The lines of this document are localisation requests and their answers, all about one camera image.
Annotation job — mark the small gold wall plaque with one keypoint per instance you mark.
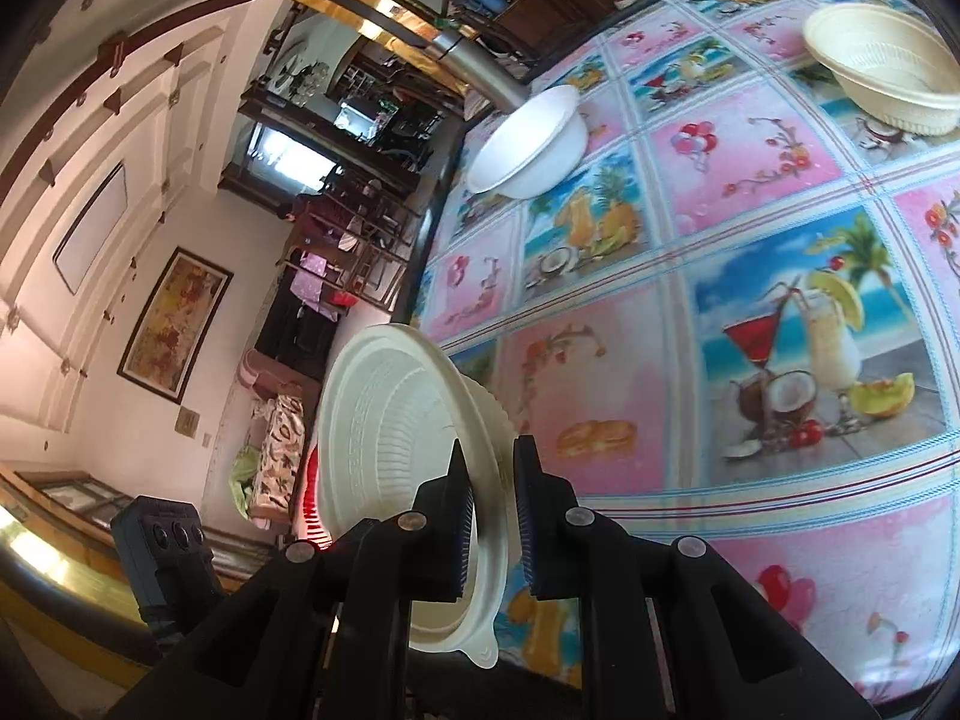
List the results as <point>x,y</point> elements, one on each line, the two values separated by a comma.
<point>187,421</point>

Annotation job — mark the ceiling chandelier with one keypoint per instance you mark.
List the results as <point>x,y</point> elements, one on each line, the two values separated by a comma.
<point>300,79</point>

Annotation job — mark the framed wall painting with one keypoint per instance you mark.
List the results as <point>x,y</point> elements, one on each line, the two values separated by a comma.
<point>176,322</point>

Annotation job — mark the red glass plate with sticker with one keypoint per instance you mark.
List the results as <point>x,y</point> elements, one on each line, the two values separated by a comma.
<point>311,499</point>

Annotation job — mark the patterned cloth pile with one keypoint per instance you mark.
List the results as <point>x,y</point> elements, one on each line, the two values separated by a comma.
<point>277,457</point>

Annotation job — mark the dark low cabinet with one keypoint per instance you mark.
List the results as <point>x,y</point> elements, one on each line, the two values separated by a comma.
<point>292,337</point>

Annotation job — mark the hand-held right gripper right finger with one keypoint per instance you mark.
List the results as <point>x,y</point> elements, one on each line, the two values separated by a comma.
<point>529,532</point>

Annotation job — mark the green cloth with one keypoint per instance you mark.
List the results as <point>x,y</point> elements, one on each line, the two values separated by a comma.
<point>241,480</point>

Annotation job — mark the rectangular ceiling light panel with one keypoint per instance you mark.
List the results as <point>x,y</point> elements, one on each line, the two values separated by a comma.
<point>90,229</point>

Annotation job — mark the gold mirrored pillar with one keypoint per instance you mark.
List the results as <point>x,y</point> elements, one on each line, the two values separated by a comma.
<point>375,4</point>

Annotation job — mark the pink armchair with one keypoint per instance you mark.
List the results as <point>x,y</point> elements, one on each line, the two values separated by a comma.
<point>259,375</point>

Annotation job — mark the white plastic bowl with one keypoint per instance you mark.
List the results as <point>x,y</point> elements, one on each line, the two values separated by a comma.
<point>525,142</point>

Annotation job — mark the small steel thermos bottle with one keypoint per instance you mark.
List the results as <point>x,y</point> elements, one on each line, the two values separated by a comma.
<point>480,67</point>

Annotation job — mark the pink dining table cloth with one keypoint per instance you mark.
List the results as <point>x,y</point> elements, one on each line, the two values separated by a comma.
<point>315,285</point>

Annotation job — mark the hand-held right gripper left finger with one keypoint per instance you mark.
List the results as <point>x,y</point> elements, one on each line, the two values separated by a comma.
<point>459,540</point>

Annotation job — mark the cream plastic bowl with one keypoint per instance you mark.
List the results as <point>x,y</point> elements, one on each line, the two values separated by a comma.
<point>375,420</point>
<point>877,52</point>

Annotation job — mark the dark wooden chair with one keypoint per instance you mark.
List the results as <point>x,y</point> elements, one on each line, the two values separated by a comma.
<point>379,262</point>

